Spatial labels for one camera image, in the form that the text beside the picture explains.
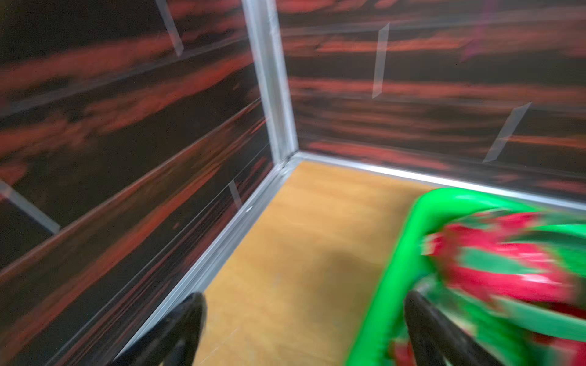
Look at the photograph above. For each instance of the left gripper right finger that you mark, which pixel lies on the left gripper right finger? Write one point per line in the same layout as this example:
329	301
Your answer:
436	340

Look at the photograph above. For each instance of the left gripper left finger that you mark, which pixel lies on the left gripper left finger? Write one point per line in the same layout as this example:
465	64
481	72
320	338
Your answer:
172	341

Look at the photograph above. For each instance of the green perforated plastic tray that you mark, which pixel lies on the green perforated plastic tray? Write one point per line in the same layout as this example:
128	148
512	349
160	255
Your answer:
407	264

